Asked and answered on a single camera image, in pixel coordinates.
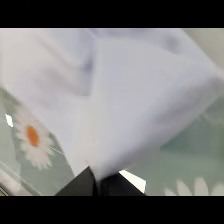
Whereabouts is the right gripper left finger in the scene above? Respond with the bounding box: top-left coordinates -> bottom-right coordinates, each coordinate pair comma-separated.
55,165 -> 100,197

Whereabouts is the white shirt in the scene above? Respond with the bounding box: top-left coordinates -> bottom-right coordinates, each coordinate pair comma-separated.
0,27 -> 224,184

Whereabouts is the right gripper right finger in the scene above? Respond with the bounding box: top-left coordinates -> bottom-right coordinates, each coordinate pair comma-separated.
99,172 -> 145,197

